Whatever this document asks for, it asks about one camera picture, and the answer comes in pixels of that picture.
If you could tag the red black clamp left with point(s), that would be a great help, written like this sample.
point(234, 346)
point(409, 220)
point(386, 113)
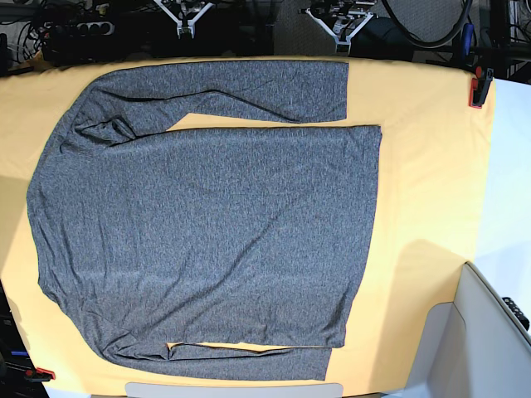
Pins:
point(39, 375)

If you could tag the red black clamp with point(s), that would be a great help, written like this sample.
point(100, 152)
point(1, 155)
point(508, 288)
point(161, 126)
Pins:
point(480, 86)
point(39, 375)

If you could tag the black remote control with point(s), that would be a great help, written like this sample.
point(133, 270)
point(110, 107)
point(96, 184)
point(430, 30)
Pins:
point(517, 312)

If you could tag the dark round chair base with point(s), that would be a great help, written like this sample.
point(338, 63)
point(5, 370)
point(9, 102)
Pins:
point(380, 39)

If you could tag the grey plate at front edge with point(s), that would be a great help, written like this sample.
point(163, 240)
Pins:
point(330, 390)

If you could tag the blue clamp handle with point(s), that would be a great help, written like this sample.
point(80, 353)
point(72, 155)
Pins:
point(467, 36)

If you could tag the yellow table cloth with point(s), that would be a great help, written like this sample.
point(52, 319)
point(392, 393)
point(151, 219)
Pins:
point(433, 166)

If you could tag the white power strip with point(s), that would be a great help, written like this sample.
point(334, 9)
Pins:
point(90, 29)

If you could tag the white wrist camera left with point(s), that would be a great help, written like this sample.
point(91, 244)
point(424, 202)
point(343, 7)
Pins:
point(342, 47)

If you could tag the grey long-sleeve shirt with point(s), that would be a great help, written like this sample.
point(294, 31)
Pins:
point(207, 219)

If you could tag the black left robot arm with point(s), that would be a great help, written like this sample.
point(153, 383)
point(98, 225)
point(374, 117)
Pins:
point(341, 19)

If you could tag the white storage bin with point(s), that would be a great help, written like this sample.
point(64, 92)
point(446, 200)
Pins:
point(473, 346)

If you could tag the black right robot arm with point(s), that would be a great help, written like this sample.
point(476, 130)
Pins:
point(184, 13)

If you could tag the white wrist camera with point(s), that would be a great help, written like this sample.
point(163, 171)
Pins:
point(342, 47)
point(187, 31)

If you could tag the red black clamp right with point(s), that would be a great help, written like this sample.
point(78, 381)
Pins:
point(480, 86)

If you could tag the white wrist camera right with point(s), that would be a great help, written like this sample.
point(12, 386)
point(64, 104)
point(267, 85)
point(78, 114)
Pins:
point(187, 31)

